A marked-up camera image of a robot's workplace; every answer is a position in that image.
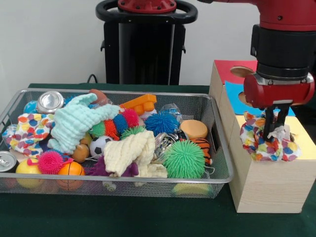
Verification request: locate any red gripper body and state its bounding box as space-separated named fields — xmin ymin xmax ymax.
xmin=243 ymin=72 xmax=316 ymax=110

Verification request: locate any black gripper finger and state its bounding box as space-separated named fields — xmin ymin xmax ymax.
xmin=264 ymin=107 xmax=276 ymax=141
xmin=277 ymin=105 xmax=291 ymax=130

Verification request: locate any white patterned cloth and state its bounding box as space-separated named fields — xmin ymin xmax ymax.
xmin=240 ymin=111 xmax=302 ymax=162

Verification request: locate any clear mesh bin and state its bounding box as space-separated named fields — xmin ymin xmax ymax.
xmin=0 ymin=88 xmax=235 ymax=199

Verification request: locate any wooden box with three holes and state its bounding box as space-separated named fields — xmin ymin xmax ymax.
xmin=209 ymin=60 xmax=316 ymax=214

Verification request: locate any tan round wooden block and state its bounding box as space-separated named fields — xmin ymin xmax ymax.
xmin=180 ymin=119 xmax=209 ymax=140

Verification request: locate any green spiky ball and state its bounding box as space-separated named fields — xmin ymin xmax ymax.
xmin=163 ymin=140 xmax=206 ymax=179

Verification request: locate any blue spiky ball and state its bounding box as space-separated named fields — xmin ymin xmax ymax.
xmin=144 ymin=112 xmax=180 ymax=137

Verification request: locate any orange plastic toy brick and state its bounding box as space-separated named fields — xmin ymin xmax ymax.
xmin=120 ymin=94 xmax=158 ymax=116

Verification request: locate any cream yellow cloth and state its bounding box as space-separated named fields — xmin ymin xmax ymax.
xmin=103 ymin=131 xmax=168 ymax=178

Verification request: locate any small soccer ball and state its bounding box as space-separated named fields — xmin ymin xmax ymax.
xmin=89 ymin=136 xmax=114 ymax=158

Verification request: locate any dark green tablecloth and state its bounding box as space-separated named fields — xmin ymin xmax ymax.
xmin=0 ymin=83 xmax=316 ymax=237

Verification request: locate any mint green cloth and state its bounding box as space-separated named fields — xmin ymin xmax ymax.
xmin=48 ymin=93 xmax=120 ymax=155

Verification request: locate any small orange basketball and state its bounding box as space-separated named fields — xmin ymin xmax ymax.
xmin=57 ymin=161 xmax=85 ymax=191

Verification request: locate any silver drink can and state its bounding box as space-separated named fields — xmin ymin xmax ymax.
xmin=37 ymin=91 xmax=65 ymax=115

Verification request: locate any pink spiky ball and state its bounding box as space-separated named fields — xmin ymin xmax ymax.
xmin=37 ymin=151 xmax=64 ymax=175

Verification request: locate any polka-dot cloth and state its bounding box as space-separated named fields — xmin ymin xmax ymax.
xmin=2 ymin=113 xmax=54 ymax=158

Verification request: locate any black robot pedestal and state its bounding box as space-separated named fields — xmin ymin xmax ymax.
xmin=96 ymin=0 xmax=198 ymax=84

